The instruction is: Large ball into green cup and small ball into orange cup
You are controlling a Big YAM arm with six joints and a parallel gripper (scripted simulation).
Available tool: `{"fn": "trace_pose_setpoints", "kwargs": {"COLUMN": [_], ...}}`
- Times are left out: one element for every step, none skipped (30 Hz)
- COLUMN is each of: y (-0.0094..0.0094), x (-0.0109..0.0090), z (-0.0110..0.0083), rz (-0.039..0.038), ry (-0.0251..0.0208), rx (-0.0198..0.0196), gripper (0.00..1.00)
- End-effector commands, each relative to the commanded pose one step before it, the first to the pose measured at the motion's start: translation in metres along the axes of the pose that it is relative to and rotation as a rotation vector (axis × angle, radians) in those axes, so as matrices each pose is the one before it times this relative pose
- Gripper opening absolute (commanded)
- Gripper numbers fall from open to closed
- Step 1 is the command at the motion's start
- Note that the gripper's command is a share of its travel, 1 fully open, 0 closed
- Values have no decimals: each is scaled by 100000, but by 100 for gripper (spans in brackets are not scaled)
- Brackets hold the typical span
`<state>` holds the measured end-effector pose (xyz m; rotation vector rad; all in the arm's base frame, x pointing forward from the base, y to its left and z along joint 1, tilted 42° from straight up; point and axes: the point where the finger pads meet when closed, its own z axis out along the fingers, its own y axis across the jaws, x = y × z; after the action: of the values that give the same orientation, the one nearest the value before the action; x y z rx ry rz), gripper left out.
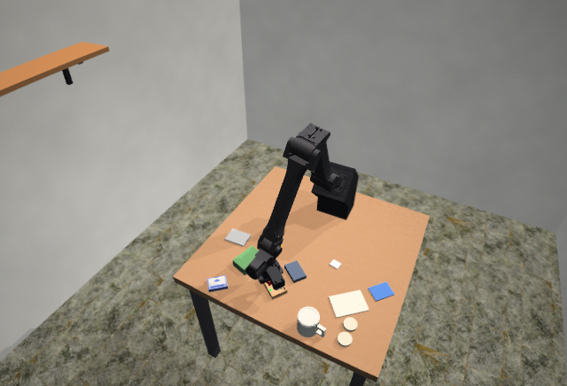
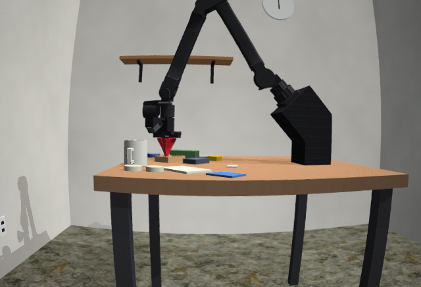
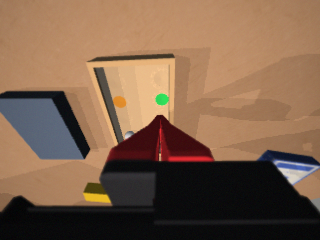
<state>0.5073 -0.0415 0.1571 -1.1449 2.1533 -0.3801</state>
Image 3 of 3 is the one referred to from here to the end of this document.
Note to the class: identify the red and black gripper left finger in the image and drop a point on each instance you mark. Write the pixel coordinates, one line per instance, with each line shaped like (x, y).
(140, 145)

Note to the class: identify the wooden ball-in-hole puzzle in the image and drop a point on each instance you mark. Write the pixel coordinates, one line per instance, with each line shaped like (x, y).
(133, 90)

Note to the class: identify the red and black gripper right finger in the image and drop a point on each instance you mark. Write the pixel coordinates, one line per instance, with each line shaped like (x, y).
(179, 146)

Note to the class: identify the yellow block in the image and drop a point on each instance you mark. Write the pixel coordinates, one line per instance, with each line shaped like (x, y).
(95, 192)

